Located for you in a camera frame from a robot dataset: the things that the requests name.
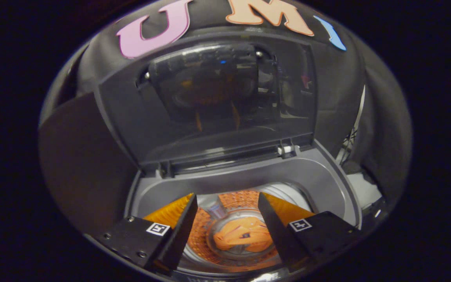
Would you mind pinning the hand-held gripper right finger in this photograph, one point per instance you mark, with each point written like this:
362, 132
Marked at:
274, 231

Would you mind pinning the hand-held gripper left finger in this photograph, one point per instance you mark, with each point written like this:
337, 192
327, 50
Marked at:
182, 231

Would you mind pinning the orange garment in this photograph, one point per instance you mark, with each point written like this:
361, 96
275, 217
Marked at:
245, 235

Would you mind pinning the grey washing machine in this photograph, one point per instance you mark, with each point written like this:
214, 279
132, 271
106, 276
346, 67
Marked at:
249, 176

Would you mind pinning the beige cabinet with dark sides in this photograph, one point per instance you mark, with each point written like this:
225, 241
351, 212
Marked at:
84, 164

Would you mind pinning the metal light stand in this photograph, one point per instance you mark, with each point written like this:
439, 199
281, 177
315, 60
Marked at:
359, 109

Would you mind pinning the black backdrop cloth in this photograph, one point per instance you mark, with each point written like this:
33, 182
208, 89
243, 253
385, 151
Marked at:
382, 117

